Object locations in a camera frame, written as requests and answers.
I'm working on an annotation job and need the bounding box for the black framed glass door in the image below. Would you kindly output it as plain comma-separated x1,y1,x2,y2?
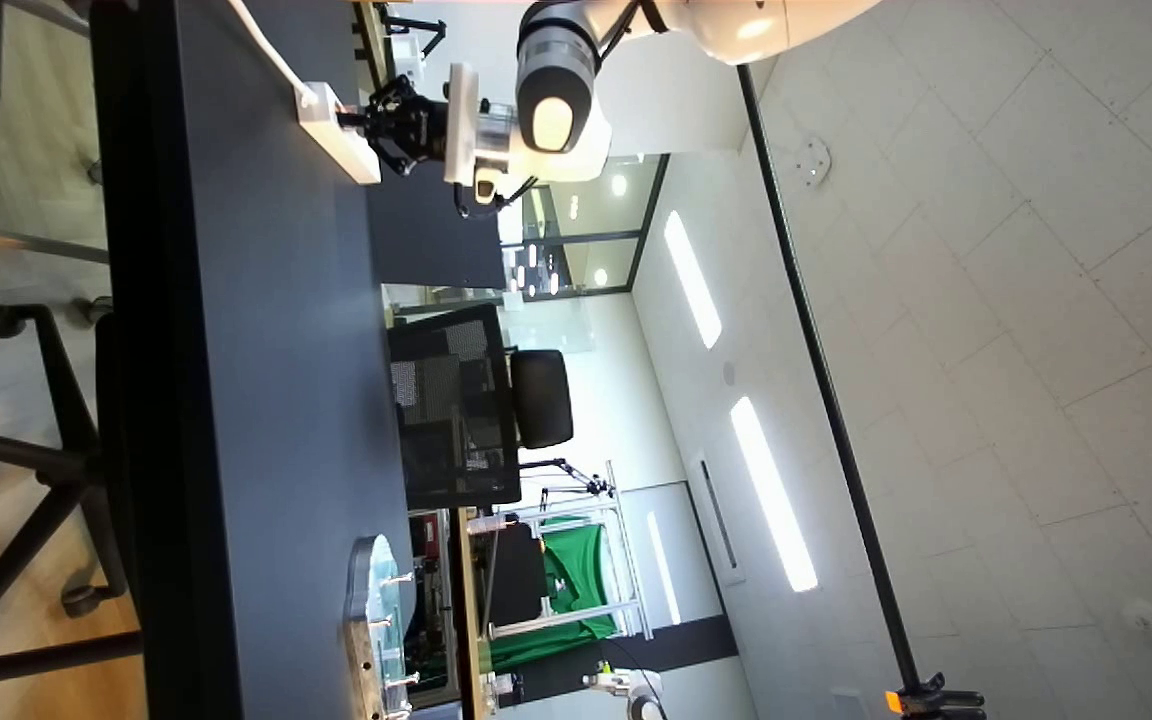
511,147,677,309

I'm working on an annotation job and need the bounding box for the long ceiling light strip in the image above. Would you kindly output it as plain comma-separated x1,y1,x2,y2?
725,391,824,601
661,209,728,355

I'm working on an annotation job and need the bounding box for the black partition panel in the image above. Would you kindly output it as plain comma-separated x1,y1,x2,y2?
366,154,508,293

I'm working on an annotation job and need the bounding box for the white power strip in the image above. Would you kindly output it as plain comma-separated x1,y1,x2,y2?
293,81,383,188

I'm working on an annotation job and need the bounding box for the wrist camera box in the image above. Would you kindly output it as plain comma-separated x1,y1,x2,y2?
470,140,537,211

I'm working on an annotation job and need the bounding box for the black computer monitor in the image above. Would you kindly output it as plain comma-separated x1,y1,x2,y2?
383,299,529,510

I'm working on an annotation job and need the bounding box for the black orange clamp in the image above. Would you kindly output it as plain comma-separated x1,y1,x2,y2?
879,672,987,720

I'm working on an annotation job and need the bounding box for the black camera stand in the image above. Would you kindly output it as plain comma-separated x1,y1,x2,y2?
383,3,457,82

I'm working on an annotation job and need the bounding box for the black swivel chair base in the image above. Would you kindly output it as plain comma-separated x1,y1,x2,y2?
0,302,147,691

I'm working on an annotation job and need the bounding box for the white smoke detector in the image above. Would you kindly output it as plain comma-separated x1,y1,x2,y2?
791,132,838,193

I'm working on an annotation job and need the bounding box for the green cloth backdrop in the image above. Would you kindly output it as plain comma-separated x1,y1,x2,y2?
485,519,620,675

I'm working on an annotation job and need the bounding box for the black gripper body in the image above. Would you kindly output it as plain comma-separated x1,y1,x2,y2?
406,82,457,167

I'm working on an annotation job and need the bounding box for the white power cable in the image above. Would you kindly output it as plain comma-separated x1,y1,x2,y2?
224,0,316,103

